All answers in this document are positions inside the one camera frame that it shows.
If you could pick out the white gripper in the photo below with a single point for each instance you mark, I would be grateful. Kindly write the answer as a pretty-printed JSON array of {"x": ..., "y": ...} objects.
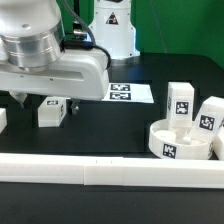
[{"x": 77, "y": 74}]

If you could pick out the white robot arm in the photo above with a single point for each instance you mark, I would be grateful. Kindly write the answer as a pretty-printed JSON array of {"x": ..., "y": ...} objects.
[{"x": 37, "y": 58}]

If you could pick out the white block at left edge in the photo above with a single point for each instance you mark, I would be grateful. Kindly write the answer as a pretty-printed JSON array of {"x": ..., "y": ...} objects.
[{"x": 3, "y": 119}]

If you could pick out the white sheet with tags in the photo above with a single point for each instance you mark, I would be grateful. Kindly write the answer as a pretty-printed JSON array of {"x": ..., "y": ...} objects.
[{"x": 129, "y": 92}]

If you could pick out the green backdrop curtain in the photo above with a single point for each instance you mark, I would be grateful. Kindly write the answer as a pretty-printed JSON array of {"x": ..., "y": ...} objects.
[{"x": 179, "y": 27}]

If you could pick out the white U-shaped fence wall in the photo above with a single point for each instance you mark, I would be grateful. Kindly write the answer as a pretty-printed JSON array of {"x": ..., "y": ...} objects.
[{"x": 115, "y": 171}]

